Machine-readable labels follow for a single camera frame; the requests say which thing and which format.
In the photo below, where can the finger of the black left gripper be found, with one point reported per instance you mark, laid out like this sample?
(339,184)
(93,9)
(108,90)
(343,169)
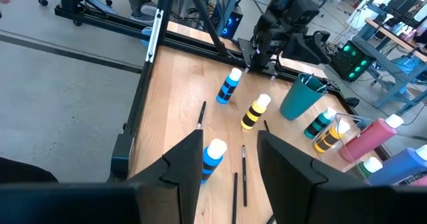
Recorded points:
(300,49)
(322,47)

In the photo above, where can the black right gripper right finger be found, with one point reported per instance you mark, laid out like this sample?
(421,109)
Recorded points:
(287,184)

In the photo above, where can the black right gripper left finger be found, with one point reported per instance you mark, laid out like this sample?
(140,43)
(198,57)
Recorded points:
(180,184)

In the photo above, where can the small golden yellow paint bottle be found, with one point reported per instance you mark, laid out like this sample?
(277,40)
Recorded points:
(330,137)

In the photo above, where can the small teal green paint bottle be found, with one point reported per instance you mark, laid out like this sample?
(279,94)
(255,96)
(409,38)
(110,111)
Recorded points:
(317,125)

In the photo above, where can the paintbrush silver ferrule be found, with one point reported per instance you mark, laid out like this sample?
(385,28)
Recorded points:
(201,115)

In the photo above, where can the small lemon yellow paint bottle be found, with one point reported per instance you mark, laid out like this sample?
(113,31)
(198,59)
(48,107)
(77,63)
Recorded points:
(255,112)

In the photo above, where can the small blue paint bottle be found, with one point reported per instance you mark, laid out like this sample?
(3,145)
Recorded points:
(228,87)

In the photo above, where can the dark green paint bottle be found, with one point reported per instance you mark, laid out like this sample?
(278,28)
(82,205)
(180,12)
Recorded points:
(370,167)

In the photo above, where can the tall rose pink paint bottle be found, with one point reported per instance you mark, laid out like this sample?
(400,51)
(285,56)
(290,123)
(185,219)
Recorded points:
(370,139)

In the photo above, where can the tall lavender paint bottle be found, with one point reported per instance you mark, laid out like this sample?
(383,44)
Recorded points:
(400,165)

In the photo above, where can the tall light pink paint bottle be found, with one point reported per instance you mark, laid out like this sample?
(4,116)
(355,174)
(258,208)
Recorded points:
(420,181)

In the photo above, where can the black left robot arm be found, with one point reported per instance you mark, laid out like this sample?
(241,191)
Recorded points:
(273,27)

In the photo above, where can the cerulean blue paint bottle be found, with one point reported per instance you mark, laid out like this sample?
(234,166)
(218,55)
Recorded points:
(211,164)

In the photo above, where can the computer tower green lights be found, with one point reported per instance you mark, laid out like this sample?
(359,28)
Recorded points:
(350,60)

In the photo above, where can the teal plastic cup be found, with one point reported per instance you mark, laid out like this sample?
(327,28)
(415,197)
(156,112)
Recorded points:
(300,99)

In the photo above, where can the clear plastic tray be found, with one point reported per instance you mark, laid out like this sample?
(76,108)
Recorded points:
(333,160)

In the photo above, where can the computer tower blue light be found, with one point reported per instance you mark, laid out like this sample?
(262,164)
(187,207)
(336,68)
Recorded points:
(231,25)

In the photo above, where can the person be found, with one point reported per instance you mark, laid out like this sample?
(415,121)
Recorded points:
(136,0)

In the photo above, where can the wheeled office chair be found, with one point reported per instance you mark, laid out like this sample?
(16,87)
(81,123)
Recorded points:
(83,0)

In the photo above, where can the black aluminium table frame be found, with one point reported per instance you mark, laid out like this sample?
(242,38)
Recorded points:
(187,47)

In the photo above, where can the silver aluminium bracket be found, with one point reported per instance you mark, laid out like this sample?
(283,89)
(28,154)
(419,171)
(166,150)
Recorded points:
(154,37)

